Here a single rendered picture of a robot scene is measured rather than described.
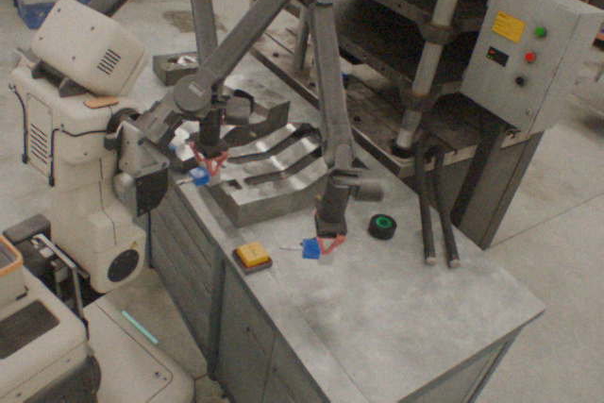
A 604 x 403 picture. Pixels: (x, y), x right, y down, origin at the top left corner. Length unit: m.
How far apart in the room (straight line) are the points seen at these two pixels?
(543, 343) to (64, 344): 2.08
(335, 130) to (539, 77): 0.78
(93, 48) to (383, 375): 0.93
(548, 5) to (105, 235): 1.37
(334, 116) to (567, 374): 1.83
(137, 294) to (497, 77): 1.66
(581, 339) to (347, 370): 1.78
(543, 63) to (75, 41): 1.27
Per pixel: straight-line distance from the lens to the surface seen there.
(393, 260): 1.50
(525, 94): 1.75
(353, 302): 1.36
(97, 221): 1.36
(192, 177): 1.43
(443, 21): 1.77
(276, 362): 1.51
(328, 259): 1.27
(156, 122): 1.10
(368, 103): 2.31
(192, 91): 1.11
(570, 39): 1.67
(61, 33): 1.21
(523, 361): 2.57
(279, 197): 1.49
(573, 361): 2.72
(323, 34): 1.21
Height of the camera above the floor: 1.79
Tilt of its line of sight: 35 degrees down
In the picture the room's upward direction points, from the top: 11 degrees clockwise
